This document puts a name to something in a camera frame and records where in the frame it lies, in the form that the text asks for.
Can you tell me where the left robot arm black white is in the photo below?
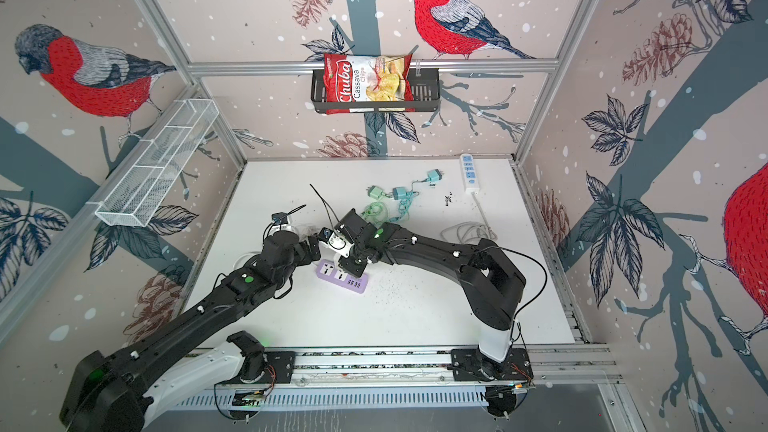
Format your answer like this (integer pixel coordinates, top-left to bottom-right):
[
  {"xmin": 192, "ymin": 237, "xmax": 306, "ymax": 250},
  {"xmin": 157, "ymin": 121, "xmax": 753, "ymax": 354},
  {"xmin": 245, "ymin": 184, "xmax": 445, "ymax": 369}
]
[{"xmin": 59, "ymin": 230, "xmax": 321, "ymax": 431}]

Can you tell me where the teal charger adapter far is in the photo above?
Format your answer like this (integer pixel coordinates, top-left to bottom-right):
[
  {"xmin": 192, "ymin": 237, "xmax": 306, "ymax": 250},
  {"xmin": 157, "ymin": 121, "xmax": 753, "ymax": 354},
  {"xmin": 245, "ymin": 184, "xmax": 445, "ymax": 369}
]
[{"xmin": 427, "ymin": 169, "xmax": 442, "ymax": 184}]

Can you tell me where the green teal cable tangle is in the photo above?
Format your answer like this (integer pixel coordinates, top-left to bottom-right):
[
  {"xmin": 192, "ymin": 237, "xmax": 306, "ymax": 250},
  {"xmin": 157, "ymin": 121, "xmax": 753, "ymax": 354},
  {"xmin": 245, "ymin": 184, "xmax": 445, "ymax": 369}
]
[{"xmin": 359, "ymin": 178, "xmax": 430, "ymax": 229}]

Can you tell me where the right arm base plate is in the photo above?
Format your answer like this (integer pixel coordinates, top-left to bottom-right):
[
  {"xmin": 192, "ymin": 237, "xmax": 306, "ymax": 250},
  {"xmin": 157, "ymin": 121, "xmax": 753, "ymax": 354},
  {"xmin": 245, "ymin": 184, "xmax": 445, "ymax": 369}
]
[{"xmin": 448, "ymin": 347, "xmax": 534, "ymax": 383}]

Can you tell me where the white power strip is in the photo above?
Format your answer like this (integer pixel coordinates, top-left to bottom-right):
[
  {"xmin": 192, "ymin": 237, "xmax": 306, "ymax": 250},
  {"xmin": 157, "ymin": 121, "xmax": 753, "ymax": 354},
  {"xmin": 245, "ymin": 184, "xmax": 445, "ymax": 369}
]
[{"xmin": 460, "ymin": 153, "xmax": 480, "ymax": 194}]

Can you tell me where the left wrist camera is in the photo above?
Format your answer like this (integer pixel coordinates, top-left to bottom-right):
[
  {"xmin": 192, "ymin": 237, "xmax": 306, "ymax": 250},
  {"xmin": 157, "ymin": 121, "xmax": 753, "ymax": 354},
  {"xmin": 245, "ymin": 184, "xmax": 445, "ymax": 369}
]
[{"xmin": 270, "ymin": 212, "xmax": 290, "ymax": 227}]

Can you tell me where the black wall basket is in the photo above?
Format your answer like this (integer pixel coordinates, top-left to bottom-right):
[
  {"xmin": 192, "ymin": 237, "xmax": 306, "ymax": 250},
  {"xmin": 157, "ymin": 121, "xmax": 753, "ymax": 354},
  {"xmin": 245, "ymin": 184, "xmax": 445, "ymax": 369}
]
[{"xmin": 310, "ymin": 69, "xmax": 441, "ymax": 115}]

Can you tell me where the purple power strip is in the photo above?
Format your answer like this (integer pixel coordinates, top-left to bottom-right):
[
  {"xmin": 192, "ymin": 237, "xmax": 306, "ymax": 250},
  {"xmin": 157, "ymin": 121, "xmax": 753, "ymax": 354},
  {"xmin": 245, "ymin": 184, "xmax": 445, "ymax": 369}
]
[{"xmin": 316, "ymin": 259, "xmax": 368, "ymax": 294}]

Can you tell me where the light green charger adapter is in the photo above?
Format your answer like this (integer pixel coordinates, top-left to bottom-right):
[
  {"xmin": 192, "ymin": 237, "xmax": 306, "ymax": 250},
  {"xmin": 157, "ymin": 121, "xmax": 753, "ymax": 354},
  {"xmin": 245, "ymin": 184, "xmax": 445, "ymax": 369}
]
[{"xmin": 367, "ymin": 186, "xmax": 387, "ymax": 201}]

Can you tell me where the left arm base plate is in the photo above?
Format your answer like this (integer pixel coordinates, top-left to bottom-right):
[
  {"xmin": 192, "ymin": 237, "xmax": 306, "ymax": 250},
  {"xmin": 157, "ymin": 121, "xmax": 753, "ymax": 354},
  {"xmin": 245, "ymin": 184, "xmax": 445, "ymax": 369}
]
[{"xmin": 237, "ymin": 349, "xmax": 297, "ymax": 385}]

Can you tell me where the red cassava chips bag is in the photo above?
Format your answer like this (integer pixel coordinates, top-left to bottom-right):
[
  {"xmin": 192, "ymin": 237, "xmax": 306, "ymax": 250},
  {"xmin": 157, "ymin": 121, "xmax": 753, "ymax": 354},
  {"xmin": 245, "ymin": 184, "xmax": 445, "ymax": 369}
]
[{"xmin": 323, "ymin": 54, "xmax": 413, "ymax": 114}]

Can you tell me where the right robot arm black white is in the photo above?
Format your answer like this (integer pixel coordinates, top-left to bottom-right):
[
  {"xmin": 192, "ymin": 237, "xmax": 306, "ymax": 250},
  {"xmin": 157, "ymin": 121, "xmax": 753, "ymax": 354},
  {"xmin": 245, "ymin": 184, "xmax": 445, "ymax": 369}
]
[{"xmin": 320, "ymin": 210, "xmax": 526, "ymax": 363}]

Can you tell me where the white wire mesh shelf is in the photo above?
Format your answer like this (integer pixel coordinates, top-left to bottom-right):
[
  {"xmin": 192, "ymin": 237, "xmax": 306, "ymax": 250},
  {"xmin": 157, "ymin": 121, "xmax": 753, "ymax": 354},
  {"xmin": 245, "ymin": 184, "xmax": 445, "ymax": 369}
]
[{"xmin": 95, "ymin": 98, "xmax": 219, "ymax": 227}]

